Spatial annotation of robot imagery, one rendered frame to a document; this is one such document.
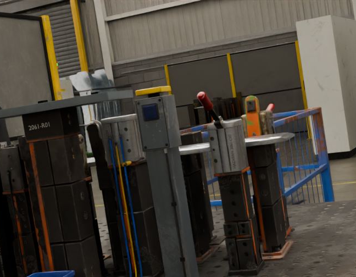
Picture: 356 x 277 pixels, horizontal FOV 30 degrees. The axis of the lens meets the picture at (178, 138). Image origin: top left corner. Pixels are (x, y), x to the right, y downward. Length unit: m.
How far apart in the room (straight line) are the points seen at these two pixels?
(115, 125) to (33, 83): 3.71
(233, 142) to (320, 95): 8.00
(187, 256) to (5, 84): 3.71
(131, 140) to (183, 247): 0.32
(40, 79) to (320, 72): 5.05
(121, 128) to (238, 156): 0.29
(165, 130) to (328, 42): 8.13
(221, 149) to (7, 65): 3.66
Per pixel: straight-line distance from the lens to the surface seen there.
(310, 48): 9.52
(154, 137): 1.40
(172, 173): 1.40
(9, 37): 5.15
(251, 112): 1.84
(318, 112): 4.54
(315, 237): 1.87
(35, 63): 5.37
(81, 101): 1.42
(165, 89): 1.41
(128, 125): 1.59
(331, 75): 9.45
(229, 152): 1.52
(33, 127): 1.52
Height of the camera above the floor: 1.12
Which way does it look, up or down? 3 degrees down
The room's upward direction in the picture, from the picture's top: 9 degrees counter-clockwise
